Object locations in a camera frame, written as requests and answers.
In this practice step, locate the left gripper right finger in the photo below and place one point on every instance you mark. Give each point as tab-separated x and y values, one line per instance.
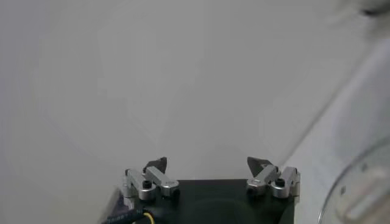
265	179

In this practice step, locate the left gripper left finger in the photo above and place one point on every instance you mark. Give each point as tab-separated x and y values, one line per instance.
164	182

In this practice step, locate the glass pot lid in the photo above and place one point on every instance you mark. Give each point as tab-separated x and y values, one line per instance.
365	194

